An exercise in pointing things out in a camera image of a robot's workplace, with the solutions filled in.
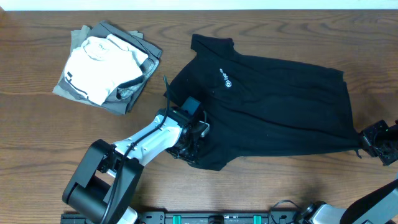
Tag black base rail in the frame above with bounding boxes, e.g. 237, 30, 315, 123
60, 210, 312, 224

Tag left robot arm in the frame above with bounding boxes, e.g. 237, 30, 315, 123
60, 97, 210, 223

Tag dark grey folded garment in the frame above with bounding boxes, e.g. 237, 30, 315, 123
53, 21, 162, 115

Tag black polo shirt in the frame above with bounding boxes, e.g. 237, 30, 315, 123
169, 34, 360, 171

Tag white folded shirt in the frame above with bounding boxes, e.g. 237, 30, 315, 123
65, 34, 149, 105

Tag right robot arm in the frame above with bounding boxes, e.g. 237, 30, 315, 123
294, 120, 397, 224

